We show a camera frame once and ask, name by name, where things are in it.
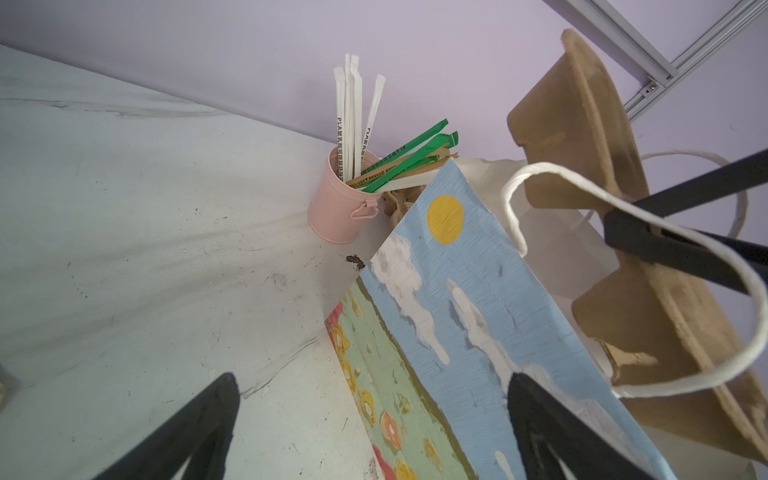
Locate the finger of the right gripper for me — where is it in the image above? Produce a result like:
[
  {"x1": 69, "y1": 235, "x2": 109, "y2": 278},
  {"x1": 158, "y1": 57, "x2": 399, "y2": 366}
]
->
[
  {"x1": 636, "y1": 149, "x2": 767, "y2": 218},
  {"x1": 603, "y1": 210, "x2": 747, "y2": 294}
]

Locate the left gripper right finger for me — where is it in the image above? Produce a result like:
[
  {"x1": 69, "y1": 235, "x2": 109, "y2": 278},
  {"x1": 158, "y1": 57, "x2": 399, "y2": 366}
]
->
[{"x1": 507, "y1": 373, "x2": 652, "y2": 479}]

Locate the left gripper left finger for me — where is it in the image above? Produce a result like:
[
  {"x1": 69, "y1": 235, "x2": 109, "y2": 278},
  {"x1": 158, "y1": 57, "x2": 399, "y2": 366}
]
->
[{"x1": 97, "y1": 372, "x2": 240, "y2": 479}]

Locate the brown pulp cup carrier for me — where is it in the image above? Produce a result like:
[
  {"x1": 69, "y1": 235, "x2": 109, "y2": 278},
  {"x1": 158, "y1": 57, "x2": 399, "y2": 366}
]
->
[{"x1": 502, "y1": 29, "x2": 767, "y2": 462}]

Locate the painted paper gift bag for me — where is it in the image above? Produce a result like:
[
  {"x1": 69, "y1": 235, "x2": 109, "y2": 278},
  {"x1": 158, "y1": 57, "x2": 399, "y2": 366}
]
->
[{"x1": 326, "y1": 159, "x2": 767, "y2": 479}]

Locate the pink straw bucket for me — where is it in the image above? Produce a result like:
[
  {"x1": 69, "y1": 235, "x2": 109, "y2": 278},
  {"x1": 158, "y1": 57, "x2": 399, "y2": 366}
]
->
[{"x1": 307, "y1": 147, "x2": 382, "y2": 244}]

